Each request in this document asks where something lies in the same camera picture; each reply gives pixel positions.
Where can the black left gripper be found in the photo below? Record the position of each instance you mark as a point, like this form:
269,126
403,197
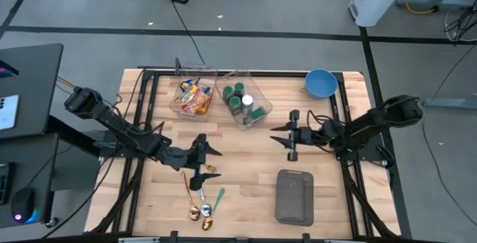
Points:
197,161

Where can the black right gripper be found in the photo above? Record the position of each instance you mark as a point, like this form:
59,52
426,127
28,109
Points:
307,136

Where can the green lidded spice jar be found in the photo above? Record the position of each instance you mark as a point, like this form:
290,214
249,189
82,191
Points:
234,103
258,114
228,92
239,88

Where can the silver metal spoon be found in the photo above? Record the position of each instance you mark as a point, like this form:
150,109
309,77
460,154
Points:
205,210

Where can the copper metal spoon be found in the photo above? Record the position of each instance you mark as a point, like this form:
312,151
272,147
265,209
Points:
194,212

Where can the white lidded spice jar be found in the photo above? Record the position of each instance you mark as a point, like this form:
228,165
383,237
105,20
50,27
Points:
247,100

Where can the grey plastic bin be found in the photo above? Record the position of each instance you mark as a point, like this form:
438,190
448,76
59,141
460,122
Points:
294,198

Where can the red orange snack bag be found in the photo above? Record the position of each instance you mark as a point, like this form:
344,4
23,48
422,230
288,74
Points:
194,99

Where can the blue yellow snack bag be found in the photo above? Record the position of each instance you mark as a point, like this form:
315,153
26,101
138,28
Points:
186,86

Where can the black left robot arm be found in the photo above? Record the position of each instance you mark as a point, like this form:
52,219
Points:
123,127

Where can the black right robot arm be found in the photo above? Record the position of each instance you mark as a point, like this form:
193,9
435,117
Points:
372,122

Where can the clear plastic spice bin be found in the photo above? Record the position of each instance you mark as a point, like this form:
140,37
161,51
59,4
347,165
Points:
261,97

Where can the clear plastic snack bin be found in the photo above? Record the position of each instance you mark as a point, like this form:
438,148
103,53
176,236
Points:
197,118

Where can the blue bowl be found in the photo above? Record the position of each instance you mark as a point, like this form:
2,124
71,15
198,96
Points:
321,84

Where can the white floor appliance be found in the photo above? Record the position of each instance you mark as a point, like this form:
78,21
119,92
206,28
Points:
372,0

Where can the black caster wheel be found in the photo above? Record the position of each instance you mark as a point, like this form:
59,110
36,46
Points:
52,222

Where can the grey floor bar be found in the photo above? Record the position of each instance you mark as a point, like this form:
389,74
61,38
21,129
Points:
454,103

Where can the dark grey desk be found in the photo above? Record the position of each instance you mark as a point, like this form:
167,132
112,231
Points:
33,153

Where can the black desk top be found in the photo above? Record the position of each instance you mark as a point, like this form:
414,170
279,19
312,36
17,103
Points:
37,86

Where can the black computer mouse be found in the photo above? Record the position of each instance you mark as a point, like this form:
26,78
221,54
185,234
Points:
22,202

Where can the black keyboard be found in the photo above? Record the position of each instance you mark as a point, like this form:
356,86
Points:
5,183

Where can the white smartphone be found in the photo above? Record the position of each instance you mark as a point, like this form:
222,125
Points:
7,112

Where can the dark laptop corner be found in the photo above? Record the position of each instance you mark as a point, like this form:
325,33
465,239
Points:
5,69

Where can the black metal table frame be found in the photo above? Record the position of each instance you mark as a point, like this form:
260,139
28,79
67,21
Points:
279,74

